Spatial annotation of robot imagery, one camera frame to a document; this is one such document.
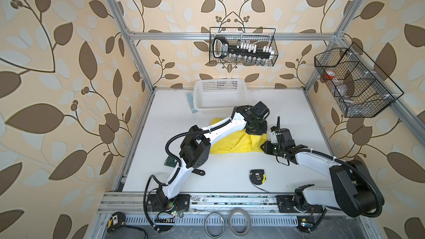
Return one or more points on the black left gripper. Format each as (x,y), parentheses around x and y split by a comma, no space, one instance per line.
(263,130)

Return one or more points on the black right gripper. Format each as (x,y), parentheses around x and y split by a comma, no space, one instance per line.
(266,149)

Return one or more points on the yellow trousers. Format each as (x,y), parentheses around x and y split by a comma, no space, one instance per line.
(231,137)

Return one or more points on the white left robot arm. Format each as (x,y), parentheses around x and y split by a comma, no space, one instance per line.
(191,150)

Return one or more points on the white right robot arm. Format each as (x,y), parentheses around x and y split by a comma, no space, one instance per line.
(352,189)

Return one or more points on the black yellow tape measure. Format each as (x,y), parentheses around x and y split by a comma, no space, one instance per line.
(257,178)

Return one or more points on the white perforated plastic basket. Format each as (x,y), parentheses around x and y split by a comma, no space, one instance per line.
(217,95)

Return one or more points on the light blue cloth under basket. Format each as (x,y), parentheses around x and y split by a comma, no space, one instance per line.
(191,102)

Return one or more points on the black tool with white bits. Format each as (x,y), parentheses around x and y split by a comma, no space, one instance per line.
(226,47)

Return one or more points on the red capped item in basket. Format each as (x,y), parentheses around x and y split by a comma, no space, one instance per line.
(329,75)

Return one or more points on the tape roll left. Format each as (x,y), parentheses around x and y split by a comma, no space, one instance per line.
(212,221)

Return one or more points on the green pipe wrench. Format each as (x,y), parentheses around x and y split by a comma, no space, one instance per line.
(171,162)

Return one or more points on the back black wire basket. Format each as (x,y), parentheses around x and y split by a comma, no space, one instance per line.
(259,34)

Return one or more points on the side black wire basket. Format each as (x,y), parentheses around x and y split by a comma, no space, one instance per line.
(362,87)

